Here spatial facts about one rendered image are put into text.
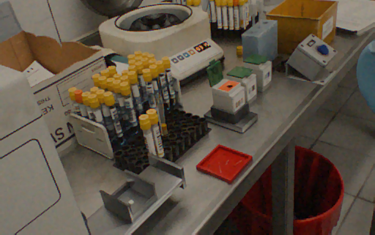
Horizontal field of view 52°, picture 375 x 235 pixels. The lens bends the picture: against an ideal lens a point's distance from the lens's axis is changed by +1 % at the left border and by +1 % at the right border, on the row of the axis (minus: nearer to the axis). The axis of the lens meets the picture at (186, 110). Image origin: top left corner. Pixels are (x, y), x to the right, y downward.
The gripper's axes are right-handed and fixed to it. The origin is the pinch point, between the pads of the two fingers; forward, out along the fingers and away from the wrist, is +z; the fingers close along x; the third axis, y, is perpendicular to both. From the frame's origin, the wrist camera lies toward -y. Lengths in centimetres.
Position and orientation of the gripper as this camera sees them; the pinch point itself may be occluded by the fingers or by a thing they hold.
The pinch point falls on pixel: (227, 1)
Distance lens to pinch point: 79.3
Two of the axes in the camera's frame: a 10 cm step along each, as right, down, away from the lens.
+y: 7.0, 3.0, -6.5
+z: 1.1, 8.6, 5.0
